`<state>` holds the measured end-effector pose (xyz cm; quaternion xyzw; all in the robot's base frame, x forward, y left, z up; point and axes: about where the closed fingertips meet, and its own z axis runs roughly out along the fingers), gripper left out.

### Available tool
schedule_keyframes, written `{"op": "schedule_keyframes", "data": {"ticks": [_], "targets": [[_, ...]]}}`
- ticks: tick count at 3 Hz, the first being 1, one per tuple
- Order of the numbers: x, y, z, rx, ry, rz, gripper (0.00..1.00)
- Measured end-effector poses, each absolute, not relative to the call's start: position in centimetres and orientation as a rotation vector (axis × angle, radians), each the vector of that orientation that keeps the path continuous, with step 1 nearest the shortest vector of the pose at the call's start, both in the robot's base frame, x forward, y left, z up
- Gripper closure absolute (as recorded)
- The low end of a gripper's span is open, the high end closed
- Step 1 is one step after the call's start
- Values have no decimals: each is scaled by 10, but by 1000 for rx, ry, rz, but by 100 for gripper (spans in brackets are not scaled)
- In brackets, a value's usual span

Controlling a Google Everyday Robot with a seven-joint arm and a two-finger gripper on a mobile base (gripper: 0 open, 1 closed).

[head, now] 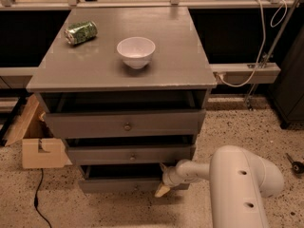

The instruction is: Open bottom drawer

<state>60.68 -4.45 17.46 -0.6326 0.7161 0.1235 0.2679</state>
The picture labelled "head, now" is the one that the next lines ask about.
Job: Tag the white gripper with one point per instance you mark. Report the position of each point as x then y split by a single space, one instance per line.
169 178

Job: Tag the grey bottom drawer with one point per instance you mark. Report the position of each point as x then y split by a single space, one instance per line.
112 178

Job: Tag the grey drawer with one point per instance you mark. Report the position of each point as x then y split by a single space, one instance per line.
129 154
112 178
125 124

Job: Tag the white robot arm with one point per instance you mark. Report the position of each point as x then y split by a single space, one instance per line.
239 180

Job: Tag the grey top drawer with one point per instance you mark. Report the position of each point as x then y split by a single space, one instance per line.
125 124

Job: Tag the grey middle drawer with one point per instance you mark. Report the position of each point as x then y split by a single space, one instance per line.
129 154

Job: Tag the grey drawer cabinet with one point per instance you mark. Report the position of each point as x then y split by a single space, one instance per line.
92 78

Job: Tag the slanted metal rod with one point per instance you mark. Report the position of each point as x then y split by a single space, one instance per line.
262 61

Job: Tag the light wooden box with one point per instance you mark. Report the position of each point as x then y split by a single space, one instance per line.
39 148

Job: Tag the white ceramic bowl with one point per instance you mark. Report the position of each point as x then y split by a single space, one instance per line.
136 52

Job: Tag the small black tool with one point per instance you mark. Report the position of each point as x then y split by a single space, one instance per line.
297 166

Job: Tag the dark grey cabinet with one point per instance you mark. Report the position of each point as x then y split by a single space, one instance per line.
287 93

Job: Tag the green crushed soda can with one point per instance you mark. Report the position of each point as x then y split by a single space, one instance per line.
80 32

